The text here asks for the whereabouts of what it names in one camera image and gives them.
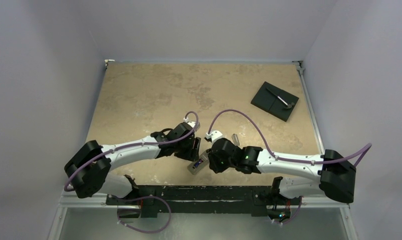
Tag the grey battery cover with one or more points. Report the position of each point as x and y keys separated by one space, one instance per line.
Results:
x=235 y=139

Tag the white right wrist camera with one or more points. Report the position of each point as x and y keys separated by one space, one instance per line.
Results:
x=213 y=136

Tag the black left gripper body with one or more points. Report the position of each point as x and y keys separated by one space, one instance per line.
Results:
x=185 y=150

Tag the aluminium frame rail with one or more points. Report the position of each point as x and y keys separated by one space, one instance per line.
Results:
x=301 y=70

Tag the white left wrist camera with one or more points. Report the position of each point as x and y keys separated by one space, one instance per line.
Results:
x=195 y=124

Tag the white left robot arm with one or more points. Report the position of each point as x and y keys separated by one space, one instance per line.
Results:
x=89 y=170

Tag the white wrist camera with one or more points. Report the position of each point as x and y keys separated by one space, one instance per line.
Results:
x=195 y=124
x=213 y=136

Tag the black metal tool on tray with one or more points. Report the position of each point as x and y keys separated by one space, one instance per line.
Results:
x=286 y=105

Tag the purple AAA battery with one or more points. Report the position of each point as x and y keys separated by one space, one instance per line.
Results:
x=197 y=165

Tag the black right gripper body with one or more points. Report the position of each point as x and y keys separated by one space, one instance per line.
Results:
x=212 y=159

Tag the white remote control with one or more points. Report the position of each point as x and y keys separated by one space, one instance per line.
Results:
x=204 y=156

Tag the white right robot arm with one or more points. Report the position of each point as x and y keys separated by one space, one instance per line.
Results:
x=304 y=175

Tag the black flat tray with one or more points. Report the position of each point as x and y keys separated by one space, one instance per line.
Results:
x=270 y=104

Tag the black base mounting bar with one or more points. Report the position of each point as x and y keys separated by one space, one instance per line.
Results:
x=257 y=201

